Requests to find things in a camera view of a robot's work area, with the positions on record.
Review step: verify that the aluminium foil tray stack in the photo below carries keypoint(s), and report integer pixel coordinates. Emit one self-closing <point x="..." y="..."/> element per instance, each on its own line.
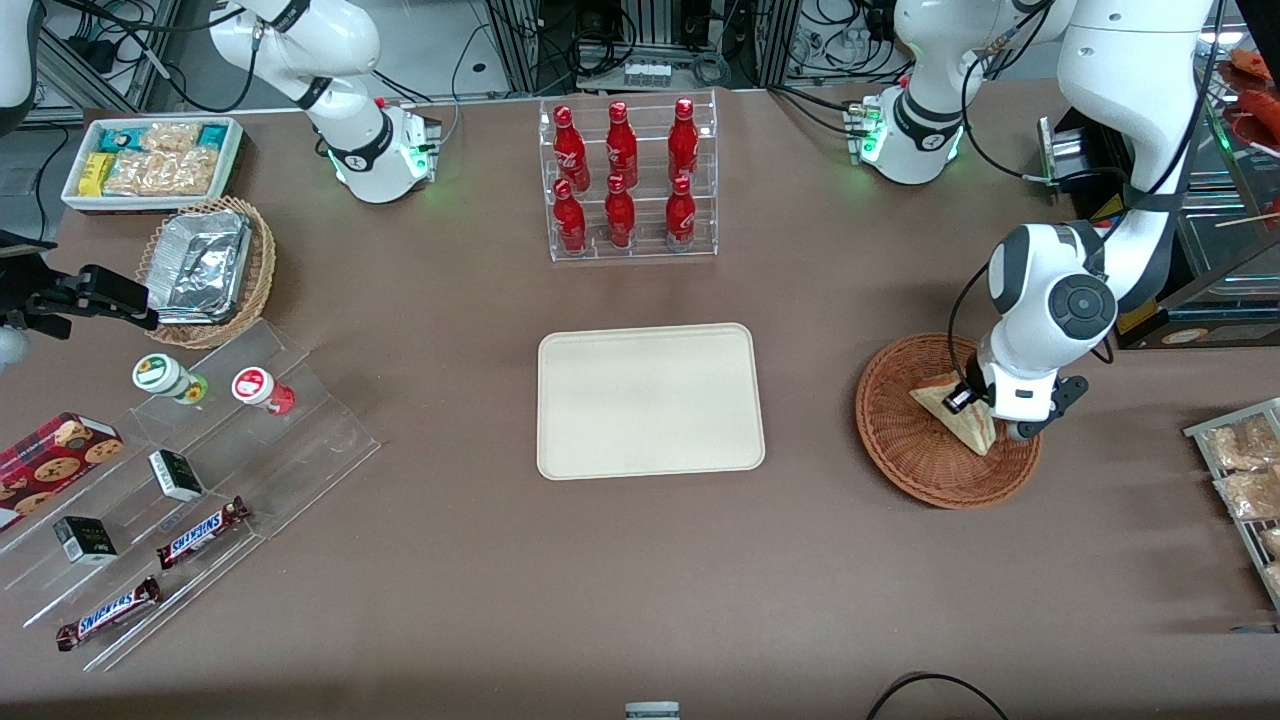
<point x="200" y="265"/>

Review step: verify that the clear cracker packet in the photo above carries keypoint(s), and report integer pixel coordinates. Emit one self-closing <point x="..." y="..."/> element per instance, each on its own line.
<point x="170" y="138"/>
<point x="190" y="172"/>
<point x="135" y="173"/>

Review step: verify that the white rectangular snack bin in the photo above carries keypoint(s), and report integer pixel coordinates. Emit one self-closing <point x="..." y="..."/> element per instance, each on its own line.
<point x="232" y="160"/>

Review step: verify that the clear acrylic bottle rack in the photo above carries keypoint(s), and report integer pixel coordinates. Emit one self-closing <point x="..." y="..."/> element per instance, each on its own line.
<point x="645" y="250"/>

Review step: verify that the black food warmer cabinet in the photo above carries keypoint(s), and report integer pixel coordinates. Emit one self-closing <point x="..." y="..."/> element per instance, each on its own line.
<point x="1230" y="290"/>

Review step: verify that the red lid white jar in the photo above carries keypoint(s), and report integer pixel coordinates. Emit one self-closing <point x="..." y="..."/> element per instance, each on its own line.
<point x="255" y="386"/>

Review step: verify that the yellow snack packet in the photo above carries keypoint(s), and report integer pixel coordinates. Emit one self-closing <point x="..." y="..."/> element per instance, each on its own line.
<point x="96" y="175"/>

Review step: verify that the triangular sandwich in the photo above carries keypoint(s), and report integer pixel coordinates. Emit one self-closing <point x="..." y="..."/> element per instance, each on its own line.
<point x="975" y="432"/>

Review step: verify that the clear acrylic step stand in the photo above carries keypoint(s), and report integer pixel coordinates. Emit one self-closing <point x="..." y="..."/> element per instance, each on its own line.
<point x="300" y="450"/>

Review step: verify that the red cola bottle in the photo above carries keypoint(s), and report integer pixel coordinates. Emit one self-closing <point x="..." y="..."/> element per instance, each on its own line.
<point x="680" y="212"/>
<point x="619" y="215"/>
<point x="570" y="220"/>
<point x="569" y="150"/>
<point x="683" y="142"/>
<point x="621" y="148"/>

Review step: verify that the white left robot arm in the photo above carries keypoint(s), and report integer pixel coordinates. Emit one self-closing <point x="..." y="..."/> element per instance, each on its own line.
<point x="1130" y="60"/>

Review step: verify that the aluminium equipment frame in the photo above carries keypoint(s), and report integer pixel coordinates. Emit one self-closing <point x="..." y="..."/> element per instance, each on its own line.
<point x="520" y="40"/>

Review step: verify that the cream rectangular tray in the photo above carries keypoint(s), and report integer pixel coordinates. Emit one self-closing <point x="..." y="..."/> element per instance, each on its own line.
<point x="650" y="400"/>

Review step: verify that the green lid white jar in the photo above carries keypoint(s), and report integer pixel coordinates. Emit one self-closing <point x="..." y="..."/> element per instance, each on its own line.
<point x="158" y="374"/>

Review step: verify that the brown round wicker basket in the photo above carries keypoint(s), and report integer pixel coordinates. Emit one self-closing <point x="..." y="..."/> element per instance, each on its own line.
<point x="900" y="460"/>

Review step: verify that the small black box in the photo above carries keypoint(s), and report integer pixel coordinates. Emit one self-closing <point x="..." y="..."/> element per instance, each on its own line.
<point x="85" y="540"/>
<point x="176" y="475"/>

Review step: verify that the clear bagged pastry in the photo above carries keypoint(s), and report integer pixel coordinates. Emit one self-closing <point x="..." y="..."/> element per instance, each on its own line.
<point x="1250" y="495"/>
<point x="1274" y="578"/>
<point x="1240" y="445"/>
<point x="1272" y="542"/>

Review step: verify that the white power strip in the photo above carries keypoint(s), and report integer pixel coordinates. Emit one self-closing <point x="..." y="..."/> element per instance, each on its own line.
<point x="647" y="74"/>

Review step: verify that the red tartan cookie box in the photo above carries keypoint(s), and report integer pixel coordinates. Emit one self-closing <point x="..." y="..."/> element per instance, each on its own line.
<point x="50" y="465"/>

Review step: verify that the Snickers chocolate bar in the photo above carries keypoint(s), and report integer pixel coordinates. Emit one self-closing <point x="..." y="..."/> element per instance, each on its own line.
<point x="108" y="613"/>
<point x="200" y="533"/>

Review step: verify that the light tan wicker basket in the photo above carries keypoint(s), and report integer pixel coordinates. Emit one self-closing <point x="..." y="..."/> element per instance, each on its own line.
<point x="260" y="270"/>

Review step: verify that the teal snack packet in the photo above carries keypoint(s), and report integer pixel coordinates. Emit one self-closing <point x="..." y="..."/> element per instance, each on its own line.
<point x="122" y="139"/>
<point x="213" y="136"/>

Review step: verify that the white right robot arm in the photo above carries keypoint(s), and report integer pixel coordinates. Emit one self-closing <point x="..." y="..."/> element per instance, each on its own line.
<point x="350" y="40"/>

